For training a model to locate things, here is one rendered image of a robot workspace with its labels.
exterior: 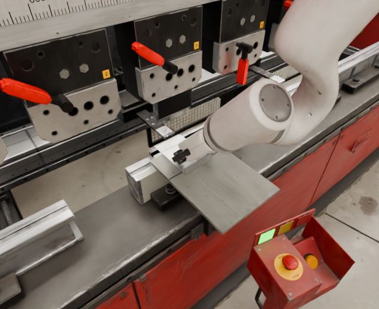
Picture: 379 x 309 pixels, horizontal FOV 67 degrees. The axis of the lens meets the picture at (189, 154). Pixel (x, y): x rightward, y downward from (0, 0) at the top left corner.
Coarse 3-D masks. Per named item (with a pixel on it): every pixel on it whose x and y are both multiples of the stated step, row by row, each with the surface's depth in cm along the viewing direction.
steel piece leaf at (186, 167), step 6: (168, 150) 75; (174, 150) 75; (168, 156) 73; (186, 156) 73; (204, 156) 70; (210, 156) 72; (174, 162) 71; (186, 162) 71; (192, 162) 71; (198, 162) 69; (204, 162) 71; (180, 168) 70; (186, 168) 67; (192, 168) 69
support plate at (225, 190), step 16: (160, 160) 72; (224, 160) 72; (240, 160) 72; (176, 176) 68; (192, 176) 68; (208, 176) 68; (224, 176) 68; (240, 176) 68; (256, 176) 68; (192, 192) 65; (208, 192) 65; (224, 192) 65; (240, 192) 65; (256, 192) 65; (272, 192) 65; (208, 208) 61; (224, 208) 61; (240, 208) 61; (256, 208) 62; (224, 224) 58
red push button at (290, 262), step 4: (284, 256) 74; (288, 256) 74; (292, 256) 74; (284, 260) 73; (288, 260) 73; (292, 260) 73; (296, 260) 73; (284, 264) 72; (288, 264) 72; (292, 264) 72; (296, 264) 72; (288, 268) 72; (292, 268) 72; (296, 268) 72
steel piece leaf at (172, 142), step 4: (176, 136) 79; (180, 136) 79; (168, 140) 78; (172, 140) 78; (176, 140) 78; (180, 140) 78; (160, 144) 77; (164, 144) 77; (168, 144) 77; (172, 144) 77; (176, 144) 77; (156, 148) 75; (160, 148) 75; (164, 148) 75; (168, 148) 75; (160, 152) 74
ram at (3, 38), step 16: (144, 0) 47; (160, 0) 49; (176, 0) 51; (192, 0) 53; (208, 0) 55; (64, 16) 41; (80, 16) 42; (96, 16) 43; (112, 16) 45; (128, 16) 47; (144, 16) 48; (0, 32) 37; (16, 32) 38; (32, 32) 39; (48, 32) 41; (64, 32) 42; (0, 48) 38
